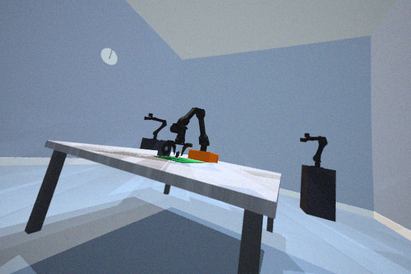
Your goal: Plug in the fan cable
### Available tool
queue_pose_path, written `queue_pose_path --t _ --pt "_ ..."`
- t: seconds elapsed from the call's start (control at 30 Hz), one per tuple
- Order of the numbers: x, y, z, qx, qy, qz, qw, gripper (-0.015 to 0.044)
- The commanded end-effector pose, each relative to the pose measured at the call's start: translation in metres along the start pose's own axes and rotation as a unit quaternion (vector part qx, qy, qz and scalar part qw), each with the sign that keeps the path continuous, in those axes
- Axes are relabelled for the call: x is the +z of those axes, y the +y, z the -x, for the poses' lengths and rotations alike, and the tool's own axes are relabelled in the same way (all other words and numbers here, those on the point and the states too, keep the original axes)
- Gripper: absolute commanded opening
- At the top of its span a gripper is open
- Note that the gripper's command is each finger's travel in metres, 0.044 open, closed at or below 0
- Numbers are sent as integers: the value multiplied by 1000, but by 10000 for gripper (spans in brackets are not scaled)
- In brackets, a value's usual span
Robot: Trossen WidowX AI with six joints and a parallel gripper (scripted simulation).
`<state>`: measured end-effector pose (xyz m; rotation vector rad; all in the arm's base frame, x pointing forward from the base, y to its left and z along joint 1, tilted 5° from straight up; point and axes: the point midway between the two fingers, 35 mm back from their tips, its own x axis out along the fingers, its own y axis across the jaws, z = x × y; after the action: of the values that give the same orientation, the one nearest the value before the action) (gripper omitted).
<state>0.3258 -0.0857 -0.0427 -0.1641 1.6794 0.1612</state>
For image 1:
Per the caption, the green circuit board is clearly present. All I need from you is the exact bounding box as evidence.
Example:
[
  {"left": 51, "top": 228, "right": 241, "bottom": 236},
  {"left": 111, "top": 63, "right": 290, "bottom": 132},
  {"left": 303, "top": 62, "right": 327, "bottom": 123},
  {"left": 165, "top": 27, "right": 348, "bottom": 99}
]
[{"left": 154, "top": 156, "right": 205, "bottom": 163}]

